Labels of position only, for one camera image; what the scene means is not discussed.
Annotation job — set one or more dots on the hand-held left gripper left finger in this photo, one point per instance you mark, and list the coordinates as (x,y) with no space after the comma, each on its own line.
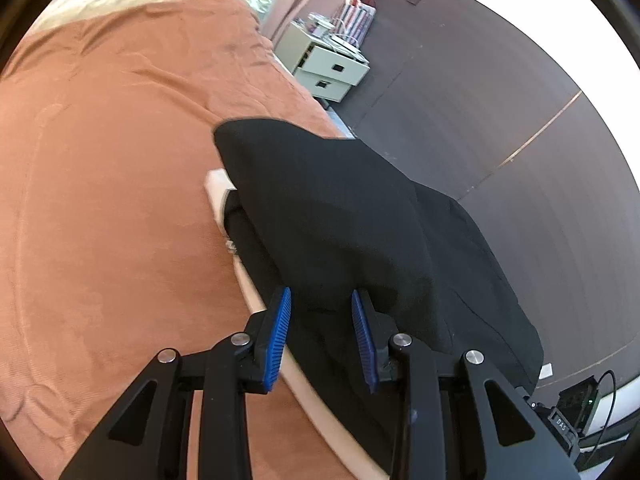
(277,335)

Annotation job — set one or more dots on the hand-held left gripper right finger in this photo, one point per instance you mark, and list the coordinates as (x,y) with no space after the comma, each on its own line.
(362,340)

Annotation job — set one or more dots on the black garment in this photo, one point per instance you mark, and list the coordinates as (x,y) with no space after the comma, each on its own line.
(325,210)

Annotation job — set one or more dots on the black box with green light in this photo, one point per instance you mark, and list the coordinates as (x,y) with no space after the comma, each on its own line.
(580,400)

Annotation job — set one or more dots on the white paper slip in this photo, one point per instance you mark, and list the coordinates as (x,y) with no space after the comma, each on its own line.
(546,370)

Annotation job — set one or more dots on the orange blanket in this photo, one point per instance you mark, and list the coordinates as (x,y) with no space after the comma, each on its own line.
(100,185)

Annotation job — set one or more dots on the white nightstand with drawers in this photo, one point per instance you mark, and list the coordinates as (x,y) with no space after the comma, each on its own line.
(325,65)

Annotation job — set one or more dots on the striped bag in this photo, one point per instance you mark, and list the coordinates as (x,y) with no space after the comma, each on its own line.
(355,17)

